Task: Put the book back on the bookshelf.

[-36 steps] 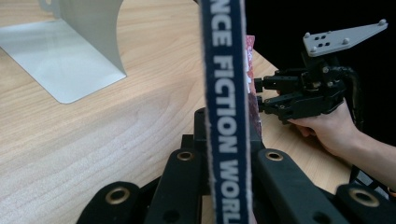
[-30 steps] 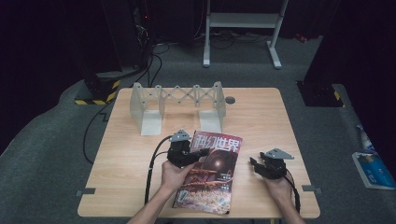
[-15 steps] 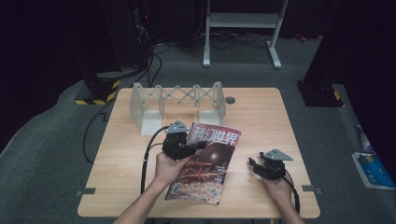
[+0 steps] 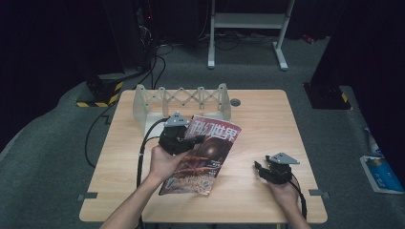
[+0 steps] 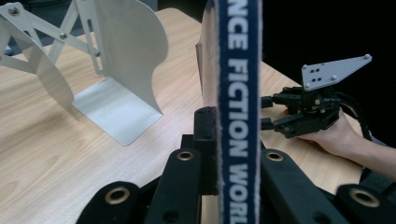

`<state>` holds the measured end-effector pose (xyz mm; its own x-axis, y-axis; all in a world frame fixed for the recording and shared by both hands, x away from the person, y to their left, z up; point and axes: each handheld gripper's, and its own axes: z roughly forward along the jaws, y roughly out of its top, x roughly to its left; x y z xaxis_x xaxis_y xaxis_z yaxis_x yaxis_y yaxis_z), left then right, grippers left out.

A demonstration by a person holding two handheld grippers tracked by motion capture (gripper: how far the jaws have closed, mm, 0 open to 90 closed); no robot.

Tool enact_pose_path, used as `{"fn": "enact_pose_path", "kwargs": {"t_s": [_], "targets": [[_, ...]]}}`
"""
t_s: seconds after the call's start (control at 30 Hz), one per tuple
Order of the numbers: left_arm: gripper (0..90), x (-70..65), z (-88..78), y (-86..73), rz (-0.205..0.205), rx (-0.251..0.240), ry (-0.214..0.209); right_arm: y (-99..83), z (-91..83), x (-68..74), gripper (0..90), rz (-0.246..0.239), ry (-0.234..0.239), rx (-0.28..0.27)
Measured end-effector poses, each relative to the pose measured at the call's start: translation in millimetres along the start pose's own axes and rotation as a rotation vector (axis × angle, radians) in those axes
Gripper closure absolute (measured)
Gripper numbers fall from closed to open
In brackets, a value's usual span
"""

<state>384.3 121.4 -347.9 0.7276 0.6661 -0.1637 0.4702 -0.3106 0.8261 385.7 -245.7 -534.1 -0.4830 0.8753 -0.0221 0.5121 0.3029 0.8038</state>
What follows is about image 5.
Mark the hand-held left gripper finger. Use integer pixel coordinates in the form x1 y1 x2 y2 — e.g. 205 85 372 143
192 106 219 196

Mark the glossy red-covered magazine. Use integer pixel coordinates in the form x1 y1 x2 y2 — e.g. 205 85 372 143
195 0 263 224

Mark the white metal expandable bookend rack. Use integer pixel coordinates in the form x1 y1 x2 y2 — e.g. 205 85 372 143
0 0 169 147

